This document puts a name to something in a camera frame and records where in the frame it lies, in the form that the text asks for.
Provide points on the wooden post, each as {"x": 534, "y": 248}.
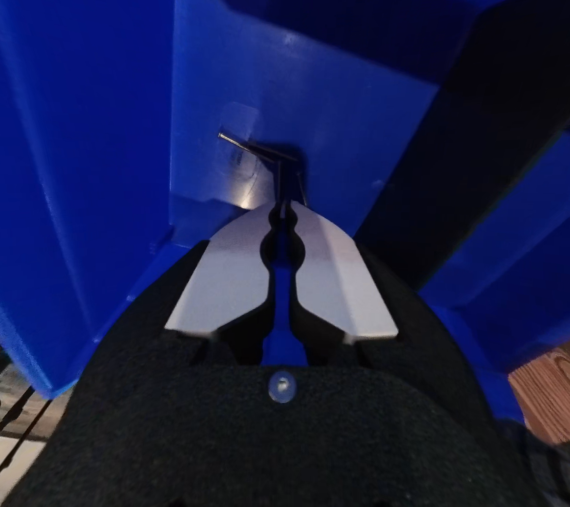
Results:
{"x": 543, "y": 391}

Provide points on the blue plastic bin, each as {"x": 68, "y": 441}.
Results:
{"x": 111, "y": 115}

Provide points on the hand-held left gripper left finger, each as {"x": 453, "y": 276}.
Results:
{"x": 222, "y": 284}

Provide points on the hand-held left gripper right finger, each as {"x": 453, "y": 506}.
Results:
{"x": 338, "y": 284}

